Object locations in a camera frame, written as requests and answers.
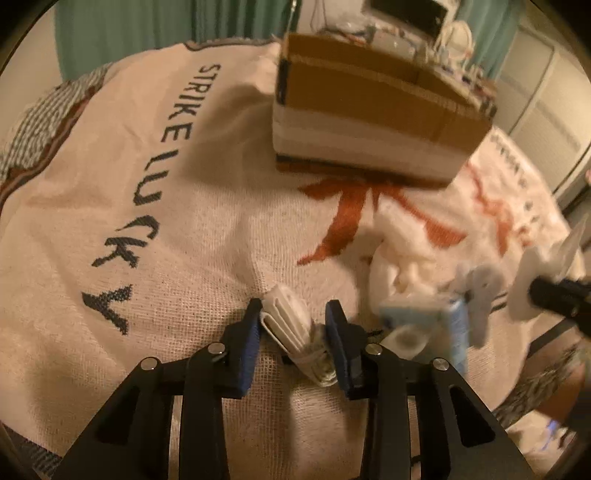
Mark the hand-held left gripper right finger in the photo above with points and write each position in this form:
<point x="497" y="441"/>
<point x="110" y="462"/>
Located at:
<point x="336" y="337"/>

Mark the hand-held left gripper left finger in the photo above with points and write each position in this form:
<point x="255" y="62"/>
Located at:
<point x="248" y="344"/>

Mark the white socks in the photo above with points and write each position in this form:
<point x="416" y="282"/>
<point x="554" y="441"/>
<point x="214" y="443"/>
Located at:
<point x="293" y="330"/>

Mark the light blue soft packet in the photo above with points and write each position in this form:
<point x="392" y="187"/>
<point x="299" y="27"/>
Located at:
<point x="418" y="318"/>

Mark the white fluffy cloth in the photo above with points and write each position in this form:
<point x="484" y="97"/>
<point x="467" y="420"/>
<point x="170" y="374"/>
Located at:
<point x="401" y="265"/>

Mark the cardboard box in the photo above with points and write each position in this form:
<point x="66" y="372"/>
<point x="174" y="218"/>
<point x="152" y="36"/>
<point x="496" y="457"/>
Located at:
<point x="369" y="110"/>

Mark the person's patterned clothing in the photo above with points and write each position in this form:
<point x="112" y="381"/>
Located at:
<point x="540" y="383"/>

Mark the cream printed blanket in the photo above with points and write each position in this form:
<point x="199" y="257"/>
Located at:
<point x="184" y="230"/>

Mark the white wardrobe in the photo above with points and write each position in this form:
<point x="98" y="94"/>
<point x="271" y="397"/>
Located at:
<point x="549" y="92"/>

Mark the green curtain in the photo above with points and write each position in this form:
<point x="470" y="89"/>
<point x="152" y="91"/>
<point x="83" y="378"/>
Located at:
<point x="491" y="32"/>
<point x="138" y="27"/>

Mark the dark monitor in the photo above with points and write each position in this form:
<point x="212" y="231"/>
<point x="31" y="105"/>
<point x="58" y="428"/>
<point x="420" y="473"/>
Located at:
<point x="408" y="11"/>

